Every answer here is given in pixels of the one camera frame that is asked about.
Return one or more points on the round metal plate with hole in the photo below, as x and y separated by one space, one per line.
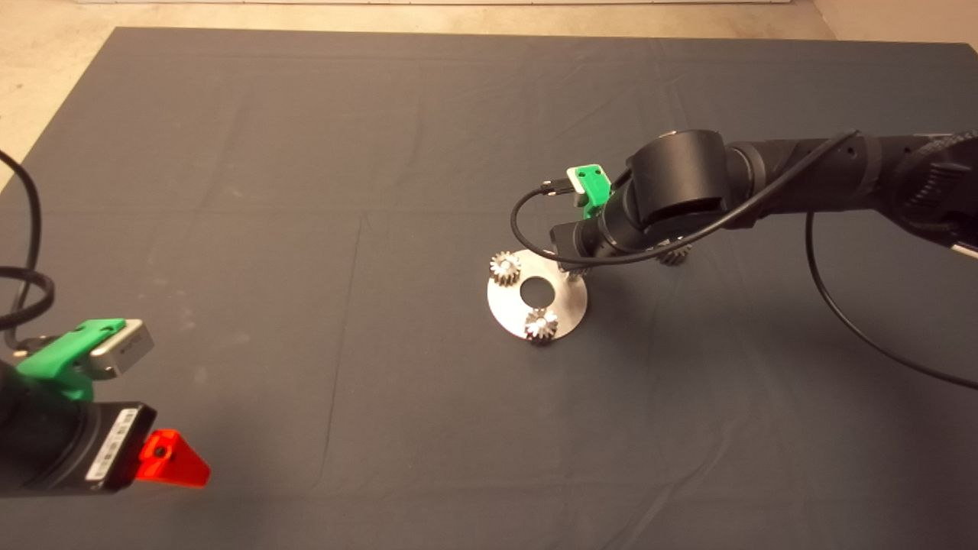
508 305

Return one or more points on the larger steel gear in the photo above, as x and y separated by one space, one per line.
675 257

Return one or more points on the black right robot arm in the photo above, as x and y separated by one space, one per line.
676 172

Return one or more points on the silver camera box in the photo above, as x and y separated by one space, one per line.
575 183
124 349

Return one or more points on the green left camera mount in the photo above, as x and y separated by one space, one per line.
53 357

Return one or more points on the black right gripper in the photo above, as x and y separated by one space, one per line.
600 237

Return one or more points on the dark grey table cloth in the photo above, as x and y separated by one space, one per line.
382 153

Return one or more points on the silver right camera box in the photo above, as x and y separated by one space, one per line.
575 183

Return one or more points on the silver left camera box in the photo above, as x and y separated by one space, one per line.
124 349

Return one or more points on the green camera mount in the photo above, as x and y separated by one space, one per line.
53 357
594 183

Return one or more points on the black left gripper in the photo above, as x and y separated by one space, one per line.
95 449

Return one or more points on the small dark steel gear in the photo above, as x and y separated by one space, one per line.
574 270

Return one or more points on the green right camera mount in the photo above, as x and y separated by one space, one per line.
594 183

